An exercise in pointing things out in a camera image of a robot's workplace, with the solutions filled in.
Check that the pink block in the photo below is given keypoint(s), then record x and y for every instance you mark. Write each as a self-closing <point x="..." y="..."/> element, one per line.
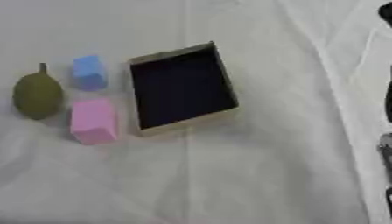
<point x="94" y="121"/>

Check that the tan cardboard box black inside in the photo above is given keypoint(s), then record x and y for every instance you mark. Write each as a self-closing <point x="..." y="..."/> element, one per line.
<point x="181" y="90"/>

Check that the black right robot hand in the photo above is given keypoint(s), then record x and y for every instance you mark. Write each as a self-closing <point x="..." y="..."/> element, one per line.
<point x="389" y="105"/>

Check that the green toy fruit with stem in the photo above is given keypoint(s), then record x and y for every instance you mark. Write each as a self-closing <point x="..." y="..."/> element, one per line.
<point x="37" y="94"/>

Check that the blue block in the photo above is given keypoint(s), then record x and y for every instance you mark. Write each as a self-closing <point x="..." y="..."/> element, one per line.
<point x="89" y="73"/>

